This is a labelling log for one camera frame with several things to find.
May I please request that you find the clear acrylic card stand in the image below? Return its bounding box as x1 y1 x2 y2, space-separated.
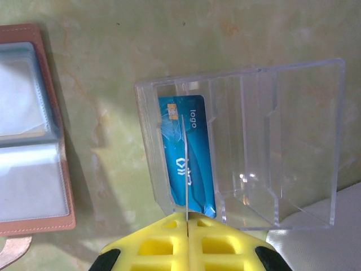
134 58 346 231

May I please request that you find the blue credit card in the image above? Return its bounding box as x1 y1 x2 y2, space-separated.
157 94 217 220

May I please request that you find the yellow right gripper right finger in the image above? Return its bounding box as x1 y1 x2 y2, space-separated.
186 212 291 271

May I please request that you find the white fabric medicine bag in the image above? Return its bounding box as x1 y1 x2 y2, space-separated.
265 183 361 271

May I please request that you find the orange credit card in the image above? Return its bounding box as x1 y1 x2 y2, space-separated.
182 113 190 221

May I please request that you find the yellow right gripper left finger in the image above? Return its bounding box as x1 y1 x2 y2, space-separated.
89 212 188 271

